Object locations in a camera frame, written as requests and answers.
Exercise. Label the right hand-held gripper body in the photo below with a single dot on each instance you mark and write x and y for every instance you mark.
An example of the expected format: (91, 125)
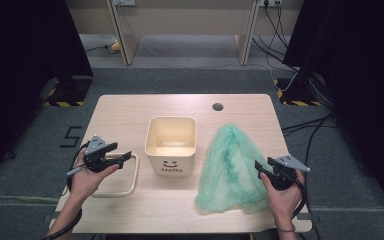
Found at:
(285, 173)

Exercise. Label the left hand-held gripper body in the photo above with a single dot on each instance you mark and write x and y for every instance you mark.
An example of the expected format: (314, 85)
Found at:
(95, 156)

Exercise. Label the green plastic bag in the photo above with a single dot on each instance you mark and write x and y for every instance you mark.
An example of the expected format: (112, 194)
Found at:
(230, 173)

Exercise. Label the cream bin with smiley face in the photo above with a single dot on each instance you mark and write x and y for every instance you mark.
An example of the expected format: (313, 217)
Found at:
(170, 160)

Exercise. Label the person's left hand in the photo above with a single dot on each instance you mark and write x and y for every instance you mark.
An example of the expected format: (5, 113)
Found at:
(86, 181)

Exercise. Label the person's right hand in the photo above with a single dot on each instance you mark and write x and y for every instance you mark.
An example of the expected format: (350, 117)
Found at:
(283, 200)

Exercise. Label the grey tape strip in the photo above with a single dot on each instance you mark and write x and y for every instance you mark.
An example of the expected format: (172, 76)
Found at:
(306, 216)

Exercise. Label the thin wrist band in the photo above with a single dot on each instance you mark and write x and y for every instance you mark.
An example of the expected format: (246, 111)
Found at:
(285, 229)

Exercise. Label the black stand base striped tape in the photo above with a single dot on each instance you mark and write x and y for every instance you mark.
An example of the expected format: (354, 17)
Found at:
(70, 91)
(296, 95)

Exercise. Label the yellow object on floor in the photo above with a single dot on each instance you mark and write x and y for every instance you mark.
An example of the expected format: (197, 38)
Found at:
(115, 46)

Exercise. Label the black curtain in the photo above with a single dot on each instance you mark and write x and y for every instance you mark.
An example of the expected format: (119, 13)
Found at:
(20, 60)
(363, 83)

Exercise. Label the wall socket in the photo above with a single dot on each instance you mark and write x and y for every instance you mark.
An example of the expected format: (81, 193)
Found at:
(124, 2)
(270, 2)

